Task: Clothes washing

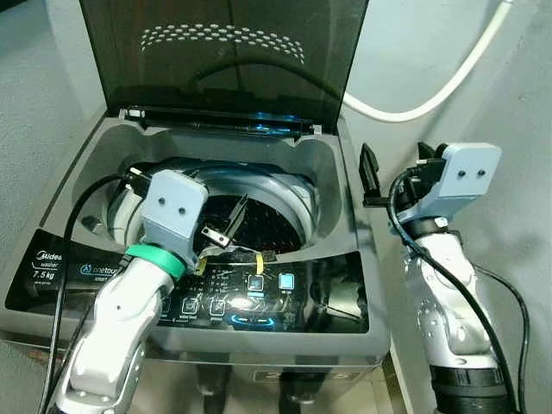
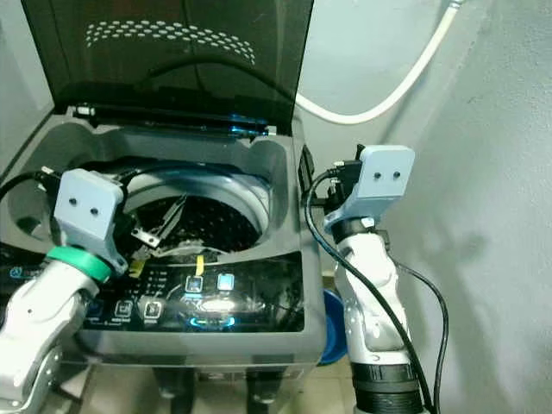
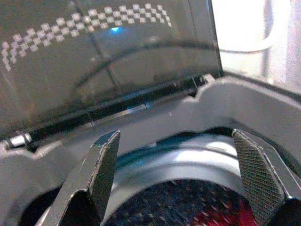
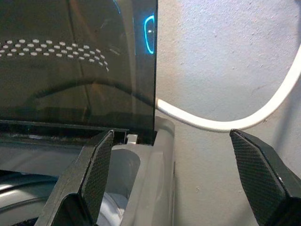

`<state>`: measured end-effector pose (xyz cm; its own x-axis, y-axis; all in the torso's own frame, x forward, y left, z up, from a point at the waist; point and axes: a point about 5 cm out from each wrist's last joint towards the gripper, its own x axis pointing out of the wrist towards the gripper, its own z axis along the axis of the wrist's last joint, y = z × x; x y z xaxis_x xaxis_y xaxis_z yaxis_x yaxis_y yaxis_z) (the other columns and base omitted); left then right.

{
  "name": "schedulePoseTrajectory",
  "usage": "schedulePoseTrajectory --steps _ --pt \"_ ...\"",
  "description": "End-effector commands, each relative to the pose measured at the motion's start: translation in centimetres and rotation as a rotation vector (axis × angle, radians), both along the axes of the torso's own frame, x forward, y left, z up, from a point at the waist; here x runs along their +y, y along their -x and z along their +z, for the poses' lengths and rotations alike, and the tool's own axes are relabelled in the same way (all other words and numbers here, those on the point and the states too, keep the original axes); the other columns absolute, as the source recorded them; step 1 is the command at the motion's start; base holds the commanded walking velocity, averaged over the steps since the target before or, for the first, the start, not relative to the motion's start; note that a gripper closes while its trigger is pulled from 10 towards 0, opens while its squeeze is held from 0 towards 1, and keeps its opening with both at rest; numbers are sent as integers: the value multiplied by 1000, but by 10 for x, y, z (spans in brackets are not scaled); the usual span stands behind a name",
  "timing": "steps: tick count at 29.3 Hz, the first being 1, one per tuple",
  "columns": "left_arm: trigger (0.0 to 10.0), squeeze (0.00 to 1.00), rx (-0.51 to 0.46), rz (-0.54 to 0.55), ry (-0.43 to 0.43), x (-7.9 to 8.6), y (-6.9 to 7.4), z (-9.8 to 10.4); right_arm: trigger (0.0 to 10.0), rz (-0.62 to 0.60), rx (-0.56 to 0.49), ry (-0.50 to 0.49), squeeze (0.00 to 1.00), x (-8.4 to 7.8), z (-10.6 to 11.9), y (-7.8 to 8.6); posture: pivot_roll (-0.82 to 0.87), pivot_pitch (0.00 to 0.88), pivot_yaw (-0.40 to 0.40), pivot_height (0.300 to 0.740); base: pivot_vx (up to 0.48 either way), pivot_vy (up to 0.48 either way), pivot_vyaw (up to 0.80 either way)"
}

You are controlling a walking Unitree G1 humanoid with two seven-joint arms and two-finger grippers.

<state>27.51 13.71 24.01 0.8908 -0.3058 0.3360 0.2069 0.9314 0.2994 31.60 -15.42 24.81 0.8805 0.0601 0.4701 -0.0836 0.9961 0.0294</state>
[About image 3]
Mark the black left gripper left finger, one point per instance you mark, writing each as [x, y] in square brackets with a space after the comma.
[103, 164]

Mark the metal lid hinge pin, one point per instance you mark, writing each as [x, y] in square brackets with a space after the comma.
[20, 139]

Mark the red and black garment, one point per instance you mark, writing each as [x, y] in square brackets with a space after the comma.
[176, 207]

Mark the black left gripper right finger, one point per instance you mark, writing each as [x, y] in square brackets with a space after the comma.
[256, 179]

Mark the dark glass checker-print washer lid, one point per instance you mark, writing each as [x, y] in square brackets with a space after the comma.
[70, 77]

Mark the grey top-loading washing machine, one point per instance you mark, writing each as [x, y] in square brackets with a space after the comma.
[235, 106]

